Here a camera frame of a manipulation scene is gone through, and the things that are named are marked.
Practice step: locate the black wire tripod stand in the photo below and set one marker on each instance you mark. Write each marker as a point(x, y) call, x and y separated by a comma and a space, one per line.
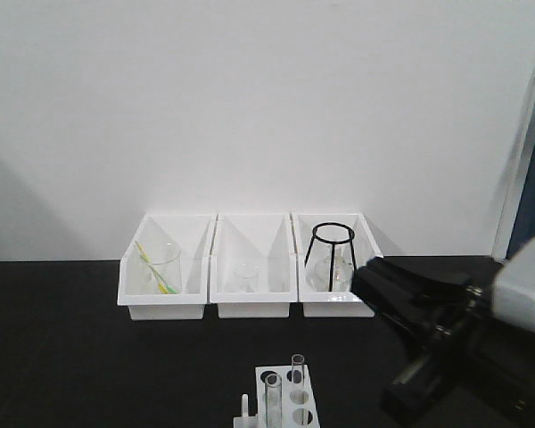
point(329, 239)

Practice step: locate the left white storage bin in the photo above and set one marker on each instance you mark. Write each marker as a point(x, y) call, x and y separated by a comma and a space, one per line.
point(164, 273)

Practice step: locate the clear test tube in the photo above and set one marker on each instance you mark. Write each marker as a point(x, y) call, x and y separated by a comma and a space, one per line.
point(273, 400)
point(297, 369)

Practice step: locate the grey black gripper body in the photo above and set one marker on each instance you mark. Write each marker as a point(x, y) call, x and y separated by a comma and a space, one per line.
point(484, 337)

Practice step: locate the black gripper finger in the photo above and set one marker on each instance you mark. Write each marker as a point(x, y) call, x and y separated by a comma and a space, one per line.
point(410, 315)
point(419, 281)

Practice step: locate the rear clear test tube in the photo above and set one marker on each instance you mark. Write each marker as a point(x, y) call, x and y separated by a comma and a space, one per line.
point(297, 369)

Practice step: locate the clear glass flask right bin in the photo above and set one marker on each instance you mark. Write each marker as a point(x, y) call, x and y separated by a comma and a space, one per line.
point(332, 276)

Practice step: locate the white test tube rack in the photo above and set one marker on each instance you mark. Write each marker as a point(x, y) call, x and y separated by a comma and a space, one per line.
point(298, 404)

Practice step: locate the middle white storage bin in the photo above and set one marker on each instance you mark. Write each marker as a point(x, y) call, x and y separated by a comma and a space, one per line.
point(263, 239)

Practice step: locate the front clear test tube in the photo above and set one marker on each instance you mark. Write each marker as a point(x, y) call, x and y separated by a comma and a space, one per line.
point(273, 400)

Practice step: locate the small clear beaker middle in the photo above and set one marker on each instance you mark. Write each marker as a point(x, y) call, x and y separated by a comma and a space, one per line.
point(246, 277)

